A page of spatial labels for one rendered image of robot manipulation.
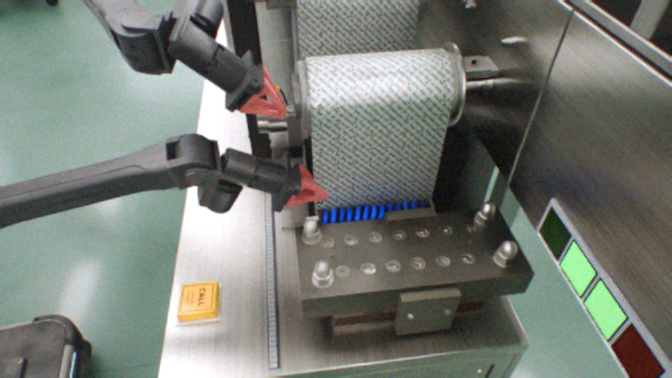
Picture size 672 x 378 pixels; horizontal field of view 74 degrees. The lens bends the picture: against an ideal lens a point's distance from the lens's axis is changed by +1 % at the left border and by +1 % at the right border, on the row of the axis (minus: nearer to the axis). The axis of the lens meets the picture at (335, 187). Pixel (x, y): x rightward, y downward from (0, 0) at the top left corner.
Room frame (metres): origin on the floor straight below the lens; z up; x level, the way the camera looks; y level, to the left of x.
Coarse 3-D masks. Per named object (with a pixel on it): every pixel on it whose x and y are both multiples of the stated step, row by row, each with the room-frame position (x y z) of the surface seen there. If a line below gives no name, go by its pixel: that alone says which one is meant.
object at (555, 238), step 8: (552, 216) 0.43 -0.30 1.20; (544, 224) 0.43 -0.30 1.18; (552, 224) 0.42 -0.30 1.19; (560, 224) 0.41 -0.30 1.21; (544, 232) 0.43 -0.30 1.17; (552, 232) 0.41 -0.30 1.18; (560, 232) 0.40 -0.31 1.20; (568, 232) 0.39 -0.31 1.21; (552, 240) 0.41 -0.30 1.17; (560, 240) 0.39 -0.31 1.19; (552, 248) 0.40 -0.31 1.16; (560, 248) 0.39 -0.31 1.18
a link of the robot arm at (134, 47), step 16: (96, 0) 0.68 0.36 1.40; (112, 0) 0.67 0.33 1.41; (128, 0) 0.67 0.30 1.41; (96, 16) 0.67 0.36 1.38; (112, 16) 0.63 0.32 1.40; (112, 32) 0.63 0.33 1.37; (128, 32) 0.60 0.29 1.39; (128, 48) 0.60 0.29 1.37; (144, 48) 0.60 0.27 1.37; (128, 64) 0.62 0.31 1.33; (144, 64) 0.60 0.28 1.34; (160, 64) 0.62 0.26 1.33
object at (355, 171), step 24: (312, 144) 0.60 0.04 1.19; (336, 144) 0.61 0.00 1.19; (360, 144) 0.61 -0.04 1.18; (384, 144) 0.62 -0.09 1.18; (408, 144) 0.62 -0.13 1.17; (432, 144) 0.63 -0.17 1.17; (336, 168) 0.61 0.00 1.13; (360, 168) 0.61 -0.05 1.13; (384, 168) 0.62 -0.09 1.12; (408, 168) 0.63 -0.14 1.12; (432, 168) 0.63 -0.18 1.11; (336, 192) 0.61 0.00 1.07; (360, 192) 0.61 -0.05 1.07; (384, 192) 0.62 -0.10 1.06; (408, 192) 0.63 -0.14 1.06; (432, 192) 0.63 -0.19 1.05
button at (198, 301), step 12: (192, 288) 0.50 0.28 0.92; (204, 288) 0.50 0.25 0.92; (216, 288) 0.50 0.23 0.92; (180, 300) 0.47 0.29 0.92; (192, 300) 0.47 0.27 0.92; (204, 300) 0.47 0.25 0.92; (216, 300) 0.47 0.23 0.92; (180, 312) 0.44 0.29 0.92; (192, 312) 0.44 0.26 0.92; (204, 312) 0.44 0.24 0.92; (216, 312) 0.45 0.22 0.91
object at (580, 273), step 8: (576, 248) 0.37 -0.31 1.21; (568, 256) 0.37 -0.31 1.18; (576, 256) 0.36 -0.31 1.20; (584, 256) 0.35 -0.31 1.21; (568, 264) 0.36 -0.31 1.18; (576, 264) 0.35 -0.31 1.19; (584, 264) 0.34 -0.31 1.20; (568, 272) 0.36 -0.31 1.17; (576, 272) 0.35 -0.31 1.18; (584, 272) 0.34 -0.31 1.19; (592, 272) 0.33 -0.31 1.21; (576, 280) 0.34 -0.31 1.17; (584, 280) 0.33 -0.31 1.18; (576, 288) 0.34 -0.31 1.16; (584, 288) 0.33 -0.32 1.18
